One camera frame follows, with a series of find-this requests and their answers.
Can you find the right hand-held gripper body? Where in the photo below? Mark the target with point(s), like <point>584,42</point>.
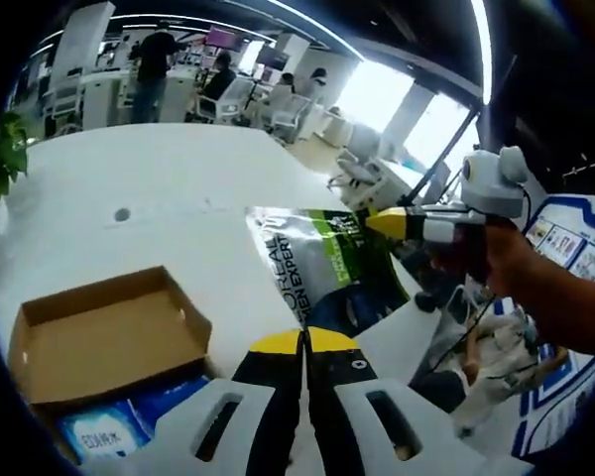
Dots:
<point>496,198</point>

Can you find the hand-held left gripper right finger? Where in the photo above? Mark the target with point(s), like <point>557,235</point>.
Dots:
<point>337,411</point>

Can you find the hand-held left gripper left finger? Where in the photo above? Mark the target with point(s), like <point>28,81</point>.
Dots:
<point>273,411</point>

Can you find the silver green soft pouch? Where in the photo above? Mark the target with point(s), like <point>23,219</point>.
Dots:
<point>297,248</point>

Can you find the blue wet wipes packet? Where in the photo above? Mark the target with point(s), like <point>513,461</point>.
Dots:
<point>129,421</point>

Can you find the brown cardboard shoe box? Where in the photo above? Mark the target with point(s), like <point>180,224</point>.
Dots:
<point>104,337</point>

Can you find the person's right hand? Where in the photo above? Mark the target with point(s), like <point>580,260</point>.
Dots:
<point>496,258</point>

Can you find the black stand pole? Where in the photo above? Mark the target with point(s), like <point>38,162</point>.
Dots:
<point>436,163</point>

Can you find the white office chair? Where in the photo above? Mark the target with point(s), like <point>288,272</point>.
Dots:
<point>228,101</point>
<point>290,116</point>

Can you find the dark screen monitor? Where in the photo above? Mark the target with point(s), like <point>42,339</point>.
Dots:
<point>272,58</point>

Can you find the round table grommet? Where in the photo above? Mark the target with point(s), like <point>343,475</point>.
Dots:
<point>122,214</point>

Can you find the purple screen monitor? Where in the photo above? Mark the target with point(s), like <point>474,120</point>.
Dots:
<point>222,37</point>

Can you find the green leafy plant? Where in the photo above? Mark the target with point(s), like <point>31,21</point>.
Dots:
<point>7,154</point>

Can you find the blue framed wall poster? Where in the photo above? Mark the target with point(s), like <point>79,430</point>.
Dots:
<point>570,248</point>

